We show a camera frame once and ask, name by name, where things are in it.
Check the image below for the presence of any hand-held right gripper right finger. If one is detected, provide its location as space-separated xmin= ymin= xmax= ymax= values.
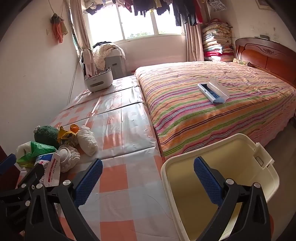
xmin=194 ymin=157 xmax=270 ymax=241

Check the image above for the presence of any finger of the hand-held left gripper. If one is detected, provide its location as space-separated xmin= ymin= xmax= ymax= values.
xmin=0 ymin=153 xmax=17 ymax=176
xmin=5 ymin=164 xmax=45 ymax=197

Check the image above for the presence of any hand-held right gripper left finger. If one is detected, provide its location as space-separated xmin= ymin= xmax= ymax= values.
xmin=22 ymin=159 xmax=103 ymax=241

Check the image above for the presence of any white blue red carton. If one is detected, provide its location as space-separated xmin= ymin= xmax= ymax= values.
xmin=34 ymin=153 xmax=62 ymax=188

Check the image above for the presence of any green plastic bag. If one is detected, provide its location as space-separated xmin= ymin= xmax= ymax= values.
xmin=16 ymin=141 xmax=57 ymax=168

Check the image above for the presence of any cream plastic bin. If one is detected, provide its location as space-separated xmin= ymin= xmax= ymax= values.
xmin=161 ymin=133 xmax=280 ymax=241

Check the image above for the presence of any green plush toy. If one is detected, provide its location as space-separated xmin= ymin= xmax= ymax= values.
xmin=34 ymin=125 xmax=60 ymax=149

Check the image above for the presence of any white lace foam net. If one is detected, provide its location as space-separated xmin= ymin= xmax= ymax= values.
xmin=55 ymin=144 xmax=80 ymax=173

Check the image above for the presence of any white crumpled bag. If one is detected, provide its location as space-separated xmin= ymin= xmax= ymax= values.
xmin=77 ymin=125 xmax=97 ymax=157

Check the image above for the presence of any yellow crumpled wrapper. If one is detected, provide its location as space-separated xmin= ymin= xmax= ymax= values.
xmin=57 ymin=126 xmax=78 ymax=147

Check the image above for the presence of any striped bed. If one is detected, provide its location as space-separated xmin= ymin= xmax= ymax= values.
xmin=135 ymin=61 xmax=296 ymax=160

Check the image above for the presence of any open white blue case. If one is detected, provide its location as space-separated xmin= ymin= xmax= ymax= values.
xmin=197 ymin=77 xmax=230 ymax=105

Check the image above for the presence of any white desk organiser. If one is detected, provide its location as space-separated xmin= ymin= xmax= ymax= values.
xmin=84 ymin=68 xmax=114 ymax=93

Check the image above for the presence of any grey air cooler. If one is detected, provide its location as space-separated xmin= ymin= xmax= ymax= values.
xmin=104 ymin=50 xmax=126 ymax=78

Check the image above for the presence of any floral pillow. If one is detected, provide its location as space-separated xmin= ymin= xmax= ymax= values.
xmin=232 ymin=58 xmax=250 ymax=67

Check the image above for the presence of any dotted cream quilt cover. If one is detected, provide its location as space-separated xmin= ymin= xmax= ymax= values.
xmin=92 ymin=43 xmax=125 ymax=70

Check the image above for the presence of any beige window curtain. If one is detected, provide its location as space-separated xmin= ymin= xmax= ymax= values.
xmin=185 ymin=22 xmax=204 ymax=62
xmin=69 ymin=0 xmax=96 ymax=77

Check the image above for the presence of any wooden bed headboard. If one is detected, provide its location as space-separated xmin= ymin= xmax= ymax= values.
xmin=235 ymin=37 xmax=296 ymax=87

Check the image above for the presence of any stack of folded quilts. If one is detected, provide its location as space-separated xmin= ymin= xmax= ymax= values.
xmin=201 ymin=20 xmax=235 ymax=62

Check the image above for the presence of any window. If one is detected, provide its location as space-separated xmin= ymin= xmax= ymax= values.
xmin=85 ymin=5 xmax=188 ymax=42

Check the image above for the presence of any row of hanging clothes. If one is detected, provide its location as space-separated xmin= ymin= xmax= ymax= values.
xmin=83 ymin=0 xmax=227 ymax=27

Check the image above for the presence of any orange cloth on wall hook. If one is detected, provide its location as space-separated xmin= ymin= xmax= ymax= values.
xmin=50 ymin=13 xmax=69 ymax=44

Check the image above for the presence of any framed wall picture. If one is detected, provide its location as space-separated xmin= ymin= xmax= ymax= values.
xmin=257 ymin=0 xmax=277 ymax=10

